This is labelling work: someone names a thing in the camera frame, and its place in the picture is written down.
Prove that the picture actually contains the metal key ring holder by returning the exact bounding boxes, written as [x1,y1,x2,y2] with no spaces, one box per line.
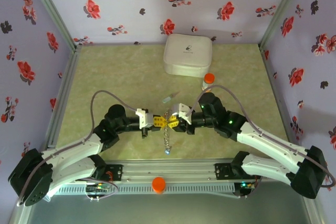
[162,110,173,156]

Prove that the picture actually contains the orange-lid pill bottle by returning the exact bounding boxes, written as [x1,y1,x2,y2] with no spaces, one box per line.
[201,72,216,92]

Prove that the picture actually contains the orange round cap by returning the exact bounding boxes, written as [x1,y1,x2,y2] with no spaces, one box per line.
[151,176,166,195]

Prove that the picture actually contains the white square lidded container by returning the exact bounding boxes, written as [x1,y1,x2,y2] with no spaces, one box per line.
[163,33,213,77]

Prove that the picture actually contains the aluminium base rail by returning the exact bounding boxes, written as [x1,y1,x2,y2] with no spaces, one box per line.
[103,157,313,183]

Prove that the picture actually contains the grey left base cable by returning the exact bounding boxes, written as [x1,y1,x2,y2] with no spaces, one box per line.
[84,176,120,201]

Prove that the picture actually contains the aluminium side rail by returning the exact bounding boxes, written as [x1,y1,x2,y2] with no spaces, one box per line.
[44,45,82,151]
[258,44,308,162]

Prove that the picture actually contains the white slotted cable duct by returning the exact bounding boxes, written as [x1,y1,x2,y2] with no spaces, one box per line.
[56,183,236,194]

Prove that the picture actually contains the aluminium frame post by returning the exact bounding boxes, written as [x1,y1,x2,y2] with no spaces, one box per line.
[259,0,307,48]
[25,0,79,51]

